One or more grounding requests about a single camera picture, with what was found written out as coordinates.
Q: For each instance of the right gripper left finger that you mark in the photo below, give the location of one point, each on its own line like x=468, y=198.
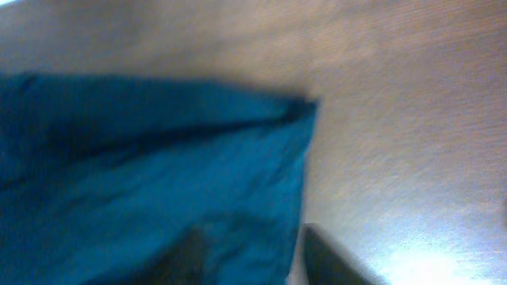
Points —
x=181, y=264

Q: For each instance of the navy blue shorts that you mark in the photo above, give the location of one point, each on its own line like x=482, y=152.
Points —
x=100, y=175

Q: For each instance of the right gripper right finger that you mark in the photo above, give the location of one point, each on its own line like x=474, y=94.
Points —
x=326, y=262

